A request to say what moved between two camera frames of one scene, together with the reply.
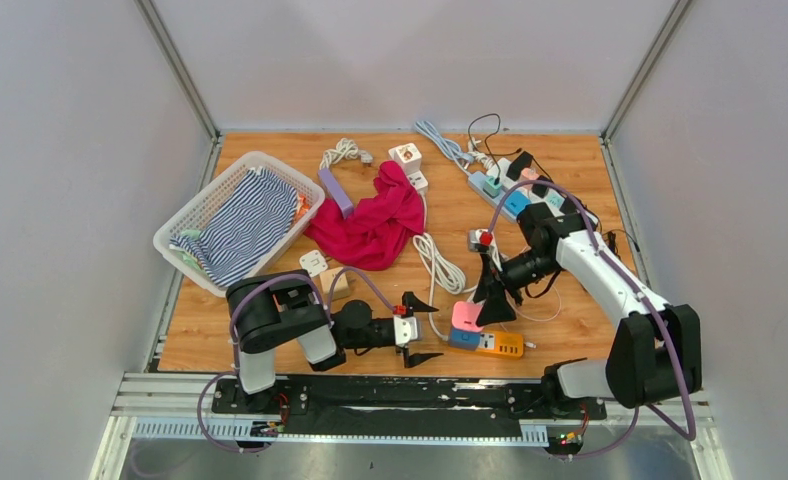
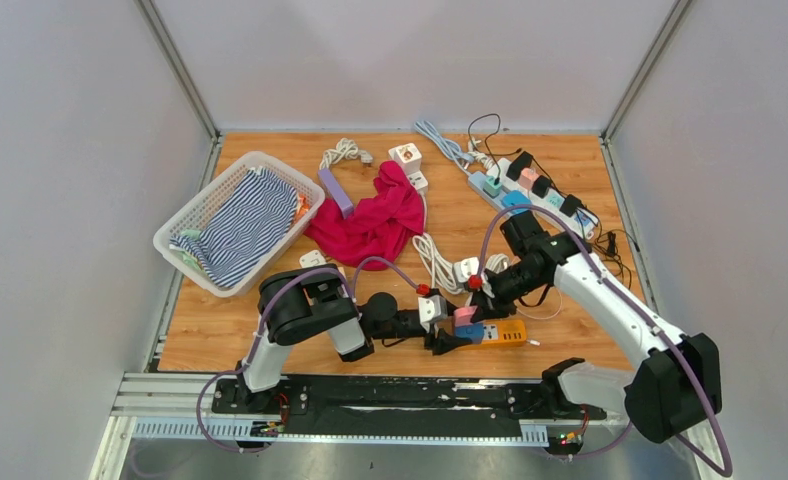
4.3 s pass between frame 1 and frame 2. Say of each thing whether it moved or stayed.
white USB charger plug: stayed
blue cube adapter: stayed
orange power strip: moved
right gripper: stayed
